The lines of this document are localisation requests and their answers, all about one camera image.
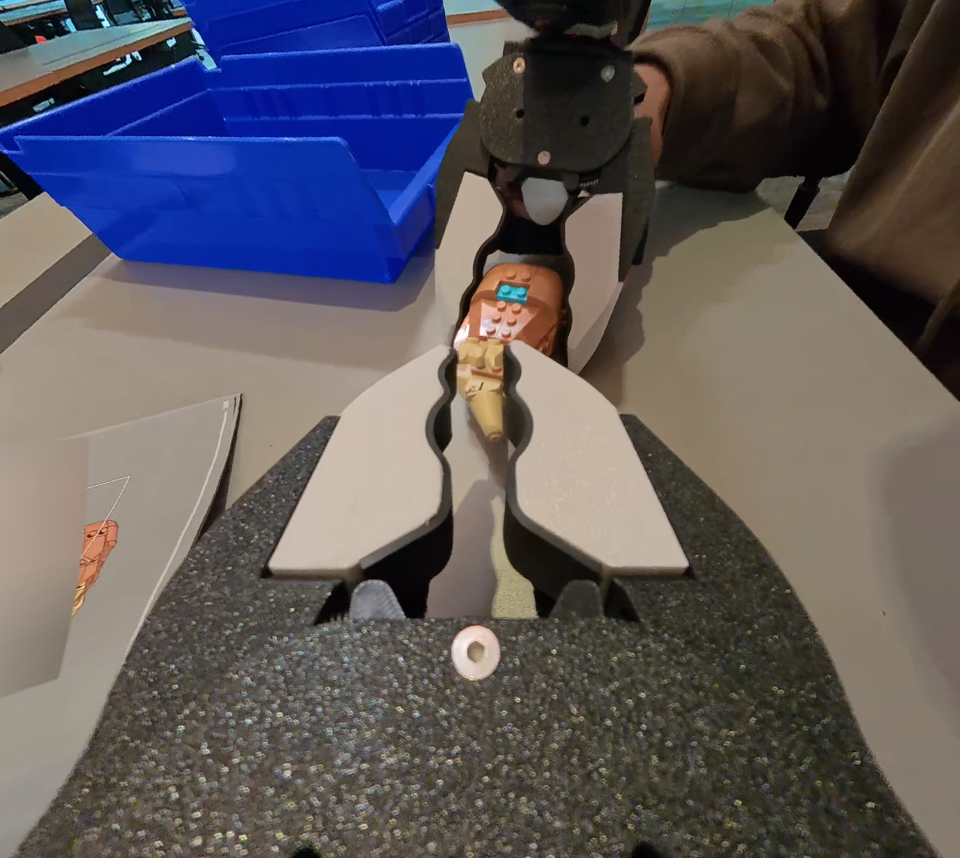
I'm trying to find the row of blue plastic bins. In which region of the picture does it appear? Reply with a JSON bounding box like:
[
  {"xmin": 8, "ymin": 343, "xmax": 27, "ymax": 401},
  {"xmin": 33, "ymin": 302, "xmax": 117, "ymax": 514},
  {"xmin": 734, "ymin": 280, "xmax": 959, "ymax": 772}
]
[{"xmin": 0, "ymin": 0, "xmax": 475, "ymax": 157}]

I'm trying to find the brown brick model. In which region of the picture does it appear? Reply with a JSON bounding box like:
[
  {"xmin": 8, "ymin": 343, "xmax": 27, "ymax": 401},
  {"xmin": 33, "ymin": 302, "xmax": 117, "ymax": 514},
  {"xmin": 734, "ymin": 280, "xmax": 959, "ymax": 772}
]
[{"xmin": 452, "ymin": 263, "xmax": 576, "ymax": 442}]

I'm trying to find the grey instruction booklet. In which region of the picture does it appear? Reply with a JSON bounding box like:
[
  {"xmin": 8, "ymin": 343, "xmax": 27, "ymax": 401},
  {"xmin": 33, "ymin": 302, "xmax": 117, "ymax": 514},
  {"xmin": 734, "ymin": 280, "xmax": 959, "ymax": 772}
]
[{"xmin": 0, "ymin": 393, "xmax": 243, "ymax": 700}]

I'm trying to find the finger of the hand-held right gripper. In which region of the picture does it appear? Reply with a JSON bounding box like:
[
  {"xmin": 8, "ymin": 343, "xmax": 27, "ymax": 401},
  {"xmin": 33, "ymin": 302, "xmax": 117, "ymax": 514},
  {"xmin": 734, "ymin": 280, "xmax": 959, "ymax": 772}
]
[
  {"xmin": 557, "ymin": 192, "xmax": 627, "ymax": 376},
  {"xmin": 437, "ymin": 169, "xmax": 515, "ymax": 350}
]

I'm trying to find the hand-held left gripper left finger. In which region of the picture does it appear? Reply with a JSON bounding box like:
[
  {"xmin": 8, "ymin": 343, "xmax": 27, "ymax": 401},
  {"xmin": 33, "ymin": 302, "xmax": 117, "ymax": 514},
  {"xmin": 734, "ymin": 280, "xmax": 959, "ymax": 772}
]
[{"xmin": 266, "ymin": 345, "xmax": 460, "ymax": 580}]

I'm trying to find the wooden desk with grey top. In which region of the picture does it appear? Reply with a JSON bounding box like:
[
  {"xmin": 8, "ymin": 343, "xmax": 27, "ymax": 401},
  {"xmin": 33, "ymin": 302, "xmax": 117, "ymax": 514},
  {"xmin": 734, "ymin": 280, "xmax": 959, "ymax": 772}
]
[{"xmin": 0, "ymin": 18, "xmax": 196, "ymax": 110}]

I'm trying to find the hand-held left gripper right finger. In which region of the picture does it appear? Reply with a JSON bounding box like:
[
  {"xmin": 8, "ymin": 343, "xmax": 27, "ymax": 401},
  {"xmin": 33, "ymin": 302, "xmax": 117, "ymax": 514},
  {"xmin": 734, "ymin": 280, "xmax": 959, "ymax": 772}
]
[{"xmin": 502, "ymin": 344, "xmax": 691, "ymax": 580}]

